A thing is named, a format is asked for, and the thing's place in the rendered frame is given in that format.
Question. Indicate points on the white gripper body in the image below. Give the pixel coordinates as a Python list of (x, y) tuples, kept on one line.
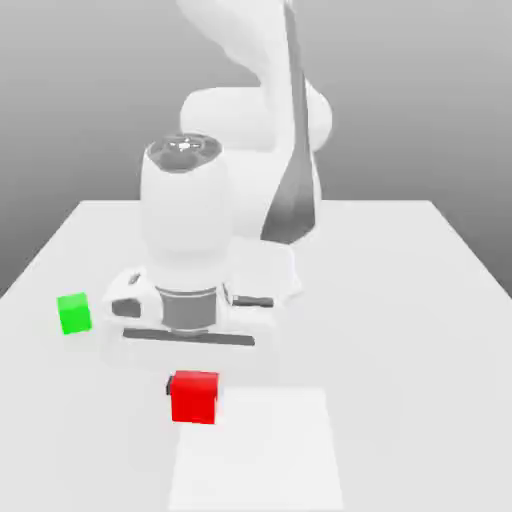
[(188, 354)]

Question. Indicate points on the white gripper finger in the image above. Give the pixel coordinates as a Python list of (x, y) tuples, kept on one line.
[(169, 386)]

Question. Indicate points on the small red cube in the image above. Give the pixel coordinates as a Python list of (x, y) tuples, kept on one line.
[(194, 400)]

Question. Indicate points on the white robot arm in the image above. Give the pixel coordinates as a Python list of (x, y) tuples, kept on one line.
[(184, 216)]

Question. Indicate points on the small green cube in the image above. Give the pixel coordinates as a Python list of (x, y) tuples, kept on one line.
[(74, 314)]

